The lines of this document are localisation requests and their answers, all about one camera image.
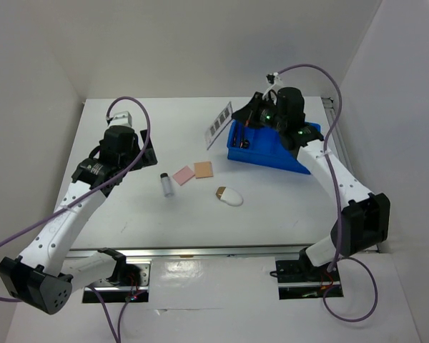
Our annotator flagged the aluminium rail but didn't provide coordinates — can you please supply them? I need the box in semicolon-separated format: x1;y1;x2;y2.
321;97;366;184
67;242;380;259

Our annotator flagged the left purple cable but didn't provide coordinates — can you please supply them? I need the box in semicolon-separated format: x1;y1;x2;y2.
0;96;152;343

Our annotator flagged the clear bottle black cap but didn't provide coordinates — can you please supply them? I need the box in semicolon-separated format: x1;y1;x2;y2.
160;173;174;197

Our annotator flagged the aluminium rail front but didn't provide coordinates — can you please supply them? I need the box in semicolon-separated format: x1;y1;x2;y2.
67;242;380;259

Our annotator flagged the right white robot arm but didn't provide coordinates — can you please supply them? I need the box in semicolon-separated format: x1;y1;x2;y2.
232;87;390;280

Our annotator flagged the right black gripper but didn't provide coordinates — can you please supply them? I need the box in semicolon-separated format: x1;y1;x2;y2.
232;91;287;132

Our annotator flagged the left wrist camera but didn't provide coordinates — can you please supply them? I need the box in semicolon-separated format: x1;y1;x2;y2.
108;111;132;128

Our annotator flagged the aluminium rail right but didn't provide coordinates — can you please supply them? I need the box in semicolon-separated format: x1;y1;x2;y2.
321;97;366;184

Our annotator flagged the tan square compact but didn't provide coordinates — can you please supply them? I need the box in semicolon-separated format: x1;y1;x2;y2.
194;161;214;179

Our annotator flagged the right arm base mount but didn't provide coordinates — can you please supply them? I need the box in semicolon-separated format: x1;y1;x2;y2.
269;260;344;300

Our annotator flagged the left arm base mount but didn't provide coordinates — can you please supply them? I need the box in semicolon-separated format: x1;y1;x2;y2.
87;257;152;304

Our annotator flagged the black fan makeup brush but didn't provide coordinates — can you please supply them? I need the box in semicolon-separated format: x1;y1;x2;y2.
240;126;250;149

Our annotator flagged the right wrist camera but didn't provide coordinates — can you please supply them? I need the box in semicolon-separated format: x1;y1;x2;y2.
262;72;284;99

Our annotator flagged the pink square compact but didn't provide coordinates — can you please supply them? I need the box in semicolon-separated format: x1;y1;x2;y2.
172;166;194;186

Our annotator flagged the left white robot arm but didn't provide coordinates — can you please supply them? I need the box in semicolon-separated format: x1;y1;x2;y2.
0;125;157;314

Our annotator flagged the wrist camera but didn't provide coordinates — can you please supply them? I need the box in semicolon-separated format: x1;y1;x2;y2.
108;111;132;128
262;72;284;99

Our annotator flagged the thin black makeup brush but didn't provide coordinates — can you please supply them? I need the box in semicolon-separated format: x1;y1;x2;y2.
232;122;242;147

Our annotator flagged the blue plastic divided bin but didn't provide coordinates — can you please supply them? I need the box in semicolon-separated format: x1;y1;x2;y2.
227;120;310;174

